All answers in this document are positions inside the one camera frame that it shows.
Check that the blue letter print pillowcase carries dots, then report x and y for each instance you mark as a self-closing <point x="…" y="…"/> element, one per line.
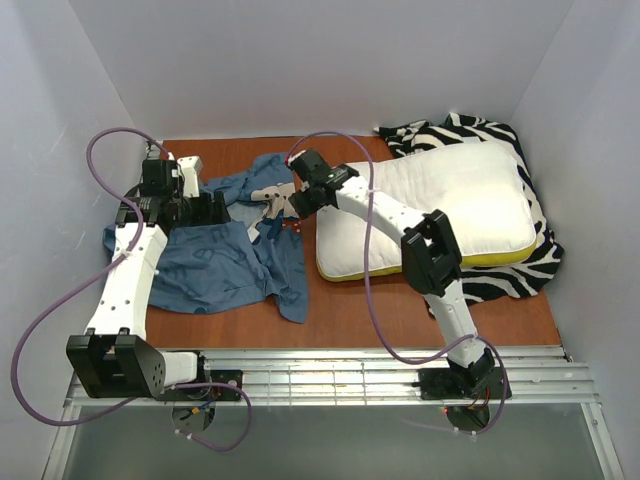
<point x="257" y="255"/>

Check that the zebra print blanket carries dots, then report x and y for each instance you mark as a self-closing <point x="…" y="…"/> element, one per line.
<point x="481" y="284"/>

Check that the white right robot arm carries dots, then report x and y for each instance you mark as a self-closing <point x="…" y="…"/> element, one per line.
<point x="430" y="259"/>

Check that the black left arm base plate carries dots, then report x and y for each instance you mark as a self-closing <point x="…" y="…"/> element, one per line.
<point x="212" y="385"/>

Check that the aluminium mounting rail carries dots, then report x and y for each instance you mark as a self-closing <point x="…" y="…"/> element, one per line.
<point x="371" y="377"/>

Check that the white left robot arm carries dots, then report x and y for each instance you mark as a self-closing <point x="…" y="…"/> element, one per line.
<point x="113" y="359"/>

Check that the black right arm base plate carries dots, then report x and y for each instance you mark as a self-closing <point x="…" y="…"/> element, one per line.
<point x="445" y="384"/>

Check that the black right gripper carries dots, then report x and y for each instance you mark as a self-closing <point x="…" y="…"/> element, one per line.
<point x="295" y="205"/>

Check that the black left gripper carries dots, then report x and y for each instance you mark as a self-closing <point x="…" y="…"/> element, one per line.
<point x="211" y="209"/>

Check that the white pillow with yellow edge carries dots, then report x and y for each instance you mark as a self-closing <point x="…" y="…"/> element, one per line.
<point x="475" y="184"/>

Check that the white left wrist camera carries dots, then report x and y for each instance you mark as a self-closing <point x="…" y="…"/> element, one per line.
<point x="190" y="168"/>

